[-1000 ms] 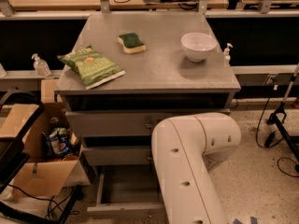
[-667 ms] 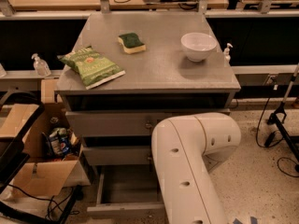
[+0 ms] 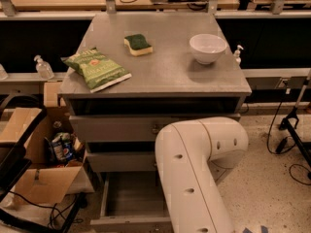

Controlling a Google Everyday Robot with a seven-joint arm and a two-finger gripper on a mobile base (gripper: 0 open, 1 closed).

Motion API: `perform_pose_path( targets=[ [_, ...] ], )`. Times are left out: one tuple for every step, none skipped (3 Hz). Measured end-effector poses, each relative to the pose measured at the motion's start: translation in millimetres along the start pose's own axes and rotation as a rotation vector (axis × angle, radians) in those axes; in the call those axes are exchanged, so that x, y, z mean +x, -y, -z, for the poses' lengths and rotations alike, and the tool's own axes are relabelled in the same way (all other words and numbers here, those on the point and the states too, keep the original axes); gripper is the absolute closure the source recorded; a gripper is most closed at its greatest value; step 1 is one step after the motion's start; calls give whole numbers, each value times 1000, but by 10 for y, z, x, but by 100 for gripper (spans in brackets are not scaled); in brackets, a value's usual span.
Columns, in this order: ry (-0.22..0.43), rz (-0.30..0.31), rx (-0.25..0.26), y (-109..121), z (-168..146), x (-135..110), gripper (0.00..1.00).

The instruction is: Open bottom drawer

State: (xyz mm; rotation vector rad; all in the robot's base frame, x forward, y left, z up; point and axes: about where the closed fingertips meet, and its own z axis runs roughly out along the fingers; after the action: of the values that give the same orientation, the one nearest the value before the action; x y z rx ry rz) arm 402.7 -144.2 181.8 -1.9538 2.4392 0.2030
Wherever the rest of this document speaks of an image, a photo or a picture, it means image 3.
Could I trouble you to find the snack packages in box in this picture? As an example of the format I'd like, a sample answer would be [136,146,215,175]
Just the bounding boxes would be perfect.
[44,132,84,164]

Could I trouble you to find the black tripod stand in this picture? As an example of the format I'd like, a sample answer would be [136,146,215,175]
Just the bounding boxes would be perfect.
[280,69,311,167]

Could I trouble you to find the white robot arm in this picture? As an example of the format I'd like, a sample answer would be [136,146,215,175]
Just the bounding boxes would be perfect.
[155,116,249,233]

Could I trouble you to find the black cart frame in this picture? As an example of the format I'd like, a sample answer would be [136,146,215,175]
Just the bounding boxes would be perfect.
[0,92,86,233]

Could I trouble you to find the green yellow sponge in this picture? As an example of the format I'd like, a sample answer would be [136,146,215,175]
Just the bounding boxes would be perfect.
[124,34,153,56]

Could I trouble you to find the open cardboard box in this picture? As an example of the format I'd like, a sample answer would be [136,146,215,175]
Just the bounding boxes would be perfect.
[0,83,95,204]

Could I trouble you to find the grey middle drawer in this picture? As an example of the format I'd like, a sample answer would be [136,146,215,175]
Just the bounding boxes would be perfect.
[86,151,156,173]

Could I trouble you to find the grey bottom drawer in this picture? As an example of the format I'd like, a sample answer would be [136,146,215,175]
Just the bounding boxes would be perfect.
[90,172,174,233]

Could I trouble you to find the grey top drawer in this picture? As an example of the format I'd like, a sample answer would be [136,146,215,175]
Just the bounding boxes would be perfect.
[69,116,241,143]

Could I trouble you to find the green chip bag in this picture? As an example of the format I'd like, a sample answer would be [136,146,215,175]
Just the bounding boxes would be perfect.
[62,48,132,93]

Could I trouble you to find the white bowl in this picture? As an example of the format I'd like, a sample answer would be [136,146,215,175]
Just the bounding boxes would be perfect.
[190,34,227,65]

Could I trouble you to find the clear sanitizer bottle left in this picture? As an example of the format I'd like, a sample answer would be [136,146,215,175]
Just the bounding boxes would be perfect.
[34,55,54,80]

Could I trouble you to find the grey drawer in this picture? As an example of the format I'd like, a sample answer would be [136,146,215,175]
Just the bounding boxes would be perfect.
[69,116,241,143]
[86,151,156,173]
[90,172,174,233]

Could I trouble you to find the small pump bottle right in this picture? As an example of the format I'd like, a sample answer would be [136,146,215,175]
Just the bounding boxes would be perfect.
[233,45,244,65]

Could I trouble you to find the grey drawer cabinet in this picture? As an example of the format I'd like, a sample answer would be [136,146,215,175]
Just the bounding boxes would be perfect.
[57,12,253,186]

